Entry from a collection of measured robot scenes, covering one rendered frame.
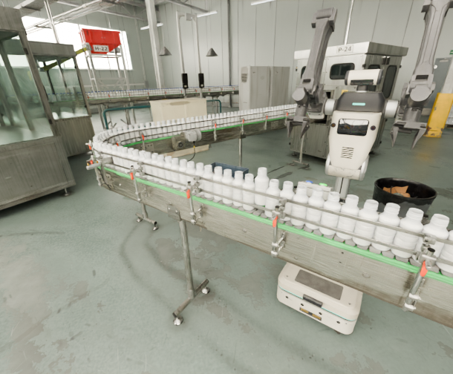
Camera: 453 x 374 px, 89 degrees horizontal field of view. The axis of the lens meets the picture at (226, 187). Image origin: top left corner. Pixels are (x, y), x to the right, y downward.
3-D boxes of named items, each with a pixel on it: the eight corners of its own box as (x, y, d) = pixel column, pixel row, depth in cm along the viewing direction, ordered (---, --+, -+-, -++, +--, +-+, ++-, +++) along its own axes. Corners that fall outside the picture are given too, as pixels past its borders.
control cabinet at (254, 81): (256, 129, 775) (258, 66, 694) (267, 131, 738) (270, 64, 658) (238, 133, 730) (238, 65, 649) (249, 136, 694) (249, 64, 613)
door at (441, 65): (418, 115, 958) (436, 58, 869) (418, 115, 965) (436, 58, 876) (450, 116, 906) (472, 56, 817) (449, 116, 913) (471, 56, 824)
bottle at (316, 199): (323, 227, 92) (330, 190, 85) (312, 231, 89) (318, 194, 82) (312, 220, 96) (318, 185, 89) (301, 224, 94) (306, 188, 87)
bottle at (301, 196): (287, 222, 95) (291, 186, 88) (295, 217, 99) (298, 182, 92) (300, 228, 92) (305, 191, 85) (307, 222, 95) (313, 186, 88)
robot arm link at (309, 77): (338, 13, 116) (315, 18, 121) (337, 4, 111) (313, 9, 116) (317, 96, 116) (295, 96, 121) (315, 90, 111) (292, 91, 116)
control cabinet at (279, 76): (275, 126, 824) (278, 66, 743) (285, 128, 787) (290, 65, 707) (258, 129, 779) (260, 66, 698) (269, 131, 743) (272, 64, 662)
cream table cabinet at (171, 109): (196, 145, 611) (192, 97, 562) (209, 149, 566) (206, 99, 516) (157, 153, 552) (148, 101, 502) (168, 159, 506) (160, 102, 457)
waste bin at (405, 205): (356, 248, 226) (372, 191, 199) (362, 226, 260) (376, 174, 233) (414, 267, 202) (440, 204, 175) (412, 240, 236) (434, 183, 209)
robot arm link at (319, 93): (339, 21, 122) (320, 24, 127) (336, 3, 111) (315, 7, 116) (320, 105, 126) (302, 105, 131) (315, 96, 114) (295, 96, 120)
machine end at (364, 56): (325, 142, 595) (339, 54, 511) (380, 153, 501) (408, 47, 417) (285, 155, 509) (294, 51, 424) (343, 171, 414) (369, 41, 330)
